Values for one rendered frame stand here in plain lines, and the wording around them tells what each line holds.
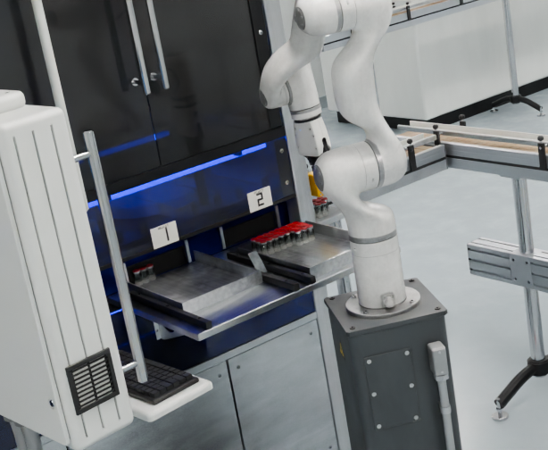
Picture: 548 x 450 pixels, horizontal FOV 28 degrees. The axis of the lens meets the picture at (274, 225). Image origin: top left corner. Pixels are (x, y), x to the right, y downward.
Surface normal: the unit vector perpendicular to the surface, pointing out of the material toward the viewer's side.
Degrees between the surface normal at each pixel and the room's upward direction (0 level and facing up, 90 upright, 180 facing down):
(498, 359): 0
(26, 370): 90
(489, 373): 0
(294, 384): 90
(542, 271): 90
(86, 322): 90
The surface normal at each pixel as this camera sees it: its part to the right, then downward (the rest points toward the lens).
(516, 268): -0.79, 0.31
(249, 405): 0.59, 0.15
